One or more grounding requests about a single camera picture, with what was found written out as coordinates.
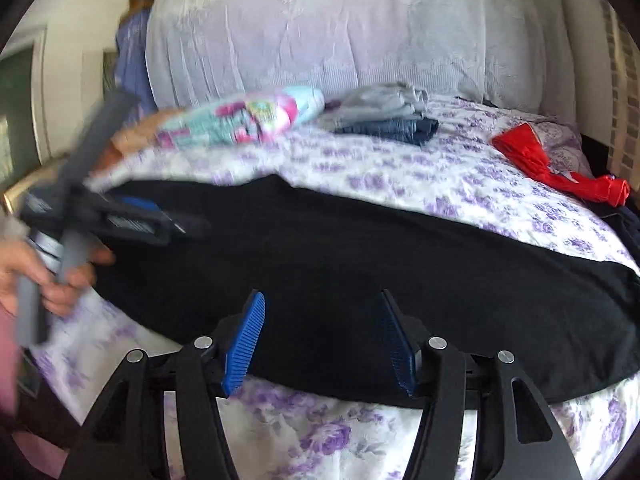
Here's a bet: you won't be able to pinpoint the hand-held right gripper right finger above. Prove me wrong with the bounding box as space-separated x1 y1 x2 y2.
380 289 583 480

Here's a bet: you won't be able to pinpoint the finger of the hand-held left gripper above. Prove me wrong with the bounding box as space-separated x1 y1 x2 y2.
97 210 213 247
102 192 173 218

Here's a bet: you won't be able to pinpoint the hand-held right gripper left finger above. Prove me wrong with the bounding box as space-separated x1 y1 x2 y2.
60 289 267 480

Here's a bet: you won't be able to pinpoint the black pants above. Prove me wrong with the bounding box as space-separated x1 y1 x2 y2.
87 175 640 404

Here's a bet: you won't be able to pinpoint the person's left forearm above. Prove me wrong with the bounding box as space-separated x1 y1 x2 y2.
0 305 23 418

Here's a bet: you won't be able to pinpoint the person's left hand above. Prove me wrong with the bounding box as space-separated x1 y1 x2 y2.
0 237 117 318

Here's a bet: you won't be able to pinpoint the orange brown blanket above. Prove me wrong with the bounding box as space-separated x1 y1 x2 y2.
109 109 173 162

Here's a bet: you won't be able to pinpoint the folded cyan pink floral quilt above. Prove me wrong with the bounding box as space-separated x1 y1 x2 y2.
157 85 326 149

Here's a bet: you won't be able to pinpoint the blue printed cloth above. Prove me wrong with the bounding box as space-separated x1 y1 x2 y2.
115 9 159 112

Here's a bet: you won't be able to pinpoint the purple floral bed sheet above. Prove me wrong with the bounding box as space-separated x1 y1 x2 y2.
30 92 640 480

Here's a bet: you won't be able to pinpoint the folded blue jeans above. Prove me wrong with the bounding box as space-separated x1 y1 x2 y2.
332 116 440 147

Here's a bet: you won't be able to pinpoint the red cloth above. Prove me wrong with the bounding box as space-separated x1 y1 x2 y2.
492 122 632 207

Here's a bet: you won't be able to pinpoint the folded grey clothes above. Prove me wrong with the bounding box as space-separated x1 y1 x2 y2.
325 82 431 122

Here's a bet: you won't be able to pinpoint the white lace cover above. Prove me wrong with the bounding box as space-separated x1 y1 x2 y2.
145 0 551 111

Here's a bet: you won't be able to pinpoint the dark navy cloth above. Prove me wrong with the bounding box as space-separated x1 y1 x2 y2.
607 204 640 262

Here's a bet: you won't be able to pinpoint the purple floral pillow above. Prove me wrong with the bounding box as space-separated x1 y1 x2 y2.
531 120 596 179

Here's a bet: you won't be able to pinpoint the beige checked curtain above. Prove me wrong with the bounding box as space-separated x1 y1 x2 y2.
600 0 640 177

